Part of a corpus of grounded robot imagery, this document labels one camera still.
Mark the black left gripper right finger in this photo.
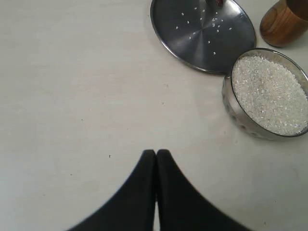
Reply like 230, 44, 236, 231
157, 149, 250, 231

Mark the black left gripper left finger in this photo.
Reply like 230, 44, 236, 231
70, 150, 156, 231

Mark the steel bowl of rice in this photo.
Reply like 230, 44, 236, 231
222, 48, 308, 140

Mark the round steel plate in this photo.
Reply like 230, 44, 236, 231
150, 0, 257, 74

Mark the brown wooden cup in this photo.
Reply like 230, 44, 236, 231
259, 0, 308, 47

